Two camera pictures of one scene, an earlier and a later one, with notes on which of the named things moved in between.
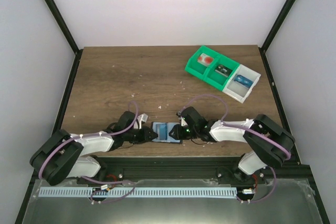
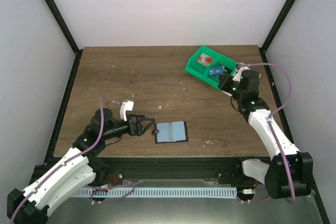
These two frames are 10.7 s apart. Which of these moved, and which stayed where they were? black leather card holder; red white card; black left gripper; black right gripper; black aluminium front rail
Moved: black left gripper; black right gripper
Stayed: black leather card holder; red white card; black aluminium front rail
